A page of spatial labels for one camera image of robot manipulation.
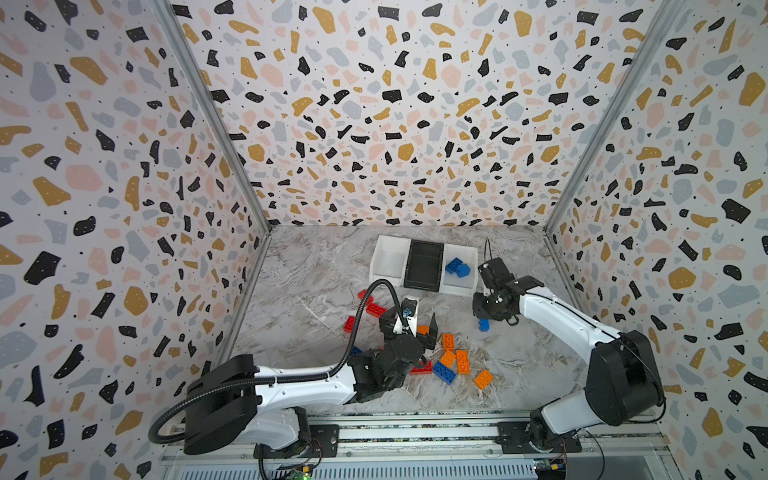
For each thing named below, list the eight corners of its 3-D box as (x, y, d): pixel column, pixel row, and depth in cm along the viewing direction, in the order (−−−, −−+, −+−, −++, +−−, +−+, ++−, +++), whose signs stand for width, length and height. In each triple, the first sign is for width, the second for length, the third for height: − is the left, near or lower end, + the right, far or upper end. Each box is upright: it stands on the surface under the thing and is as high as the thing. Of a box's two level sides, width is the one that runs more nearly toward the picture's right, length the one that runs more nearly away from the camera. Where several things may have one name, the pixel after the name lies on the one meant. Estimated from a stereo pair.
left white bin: (369, 287, 106) (368, 274, 100) (378, 248, 118) (378, 235, 112) (404, 291, 105) (404, 278, 99) (409, 251, 117) (410, 238, 111)
